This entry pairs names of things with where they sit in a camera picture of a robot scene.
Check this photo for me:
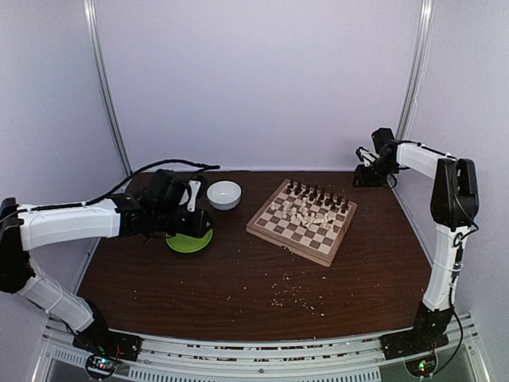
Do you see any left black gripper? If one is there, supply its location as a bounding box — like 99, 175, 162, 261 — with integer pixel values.
153, 206, 215, 238

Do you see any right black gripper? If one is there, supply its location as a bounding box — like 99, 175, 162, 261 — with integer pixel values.
356, 157, 398, 187

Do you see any wooden chess board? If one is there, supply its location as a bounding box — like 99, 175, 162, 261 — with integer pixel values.
246, 179, 357, 267

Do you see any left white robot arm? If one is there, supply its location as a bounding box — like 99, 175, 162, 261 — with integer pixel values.
1, 170, 212, 353

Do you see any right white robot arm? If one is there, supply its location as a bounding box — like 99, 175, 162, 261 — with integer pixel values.
353, 139, 479, 357

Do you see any white ceramic bowl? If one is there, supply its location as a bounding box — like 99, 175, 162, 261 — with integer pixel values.
207, 181, 242, 211

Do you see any green plastic plate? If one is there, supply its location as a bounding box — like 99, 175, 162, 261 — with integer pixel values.
165, 229, 213, 254

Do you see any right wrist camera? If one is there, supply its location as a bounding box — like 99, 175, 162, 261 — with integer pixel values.
371, 127, 394, 154

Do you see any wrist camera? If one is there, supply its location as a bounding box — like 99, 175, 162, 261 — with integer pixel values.
371, 127, 394, 154
149, 170, 187, 205

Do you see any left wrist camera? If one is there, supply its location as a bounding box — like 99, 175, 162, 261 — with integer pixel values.
149, 170, 187, 205

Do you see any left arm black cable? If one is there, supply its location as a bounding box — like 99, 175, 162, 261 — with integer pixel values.
83, 159, 221, 208

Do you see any right aluminium frame post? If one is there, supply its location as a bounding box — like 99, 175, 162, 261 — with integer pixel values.
396, 0, 434, 139

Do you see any aluminium frame post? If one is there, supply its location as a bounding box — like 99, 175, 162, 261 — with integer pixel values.
83, 0, 132, 175
396, 0, 434, 139

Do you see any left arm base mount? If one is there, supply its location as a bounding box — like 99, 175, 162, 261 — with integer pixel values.
72, 332, 142, 361

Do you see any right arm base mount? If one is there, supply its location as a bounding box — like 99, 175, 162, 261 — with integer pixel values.
379, 330, 449, 361

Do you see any left aluminium frame post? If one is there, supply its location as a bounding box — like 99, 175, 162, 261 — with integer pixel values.
83, 0, 132, 175

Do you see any aluminium front rail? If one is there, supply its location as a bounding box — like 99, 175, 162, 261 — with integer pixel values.
39, 312, 484, 382

